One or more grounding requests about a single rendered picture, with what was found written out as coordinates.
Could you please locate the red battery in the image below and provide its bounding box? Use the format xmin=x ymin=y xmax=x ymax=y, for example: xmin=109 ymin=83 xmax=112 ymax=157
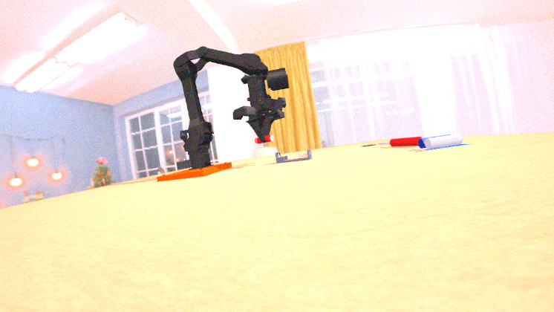
xmin=255 ymin=135 xmax=274 ymax=143

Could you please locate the red-handled screwdriver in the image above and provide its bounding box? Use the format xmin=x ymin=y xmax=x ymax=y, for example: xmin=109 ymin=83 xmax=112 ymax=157
xmin=378 ymin=137 xmax=421 ymax=147

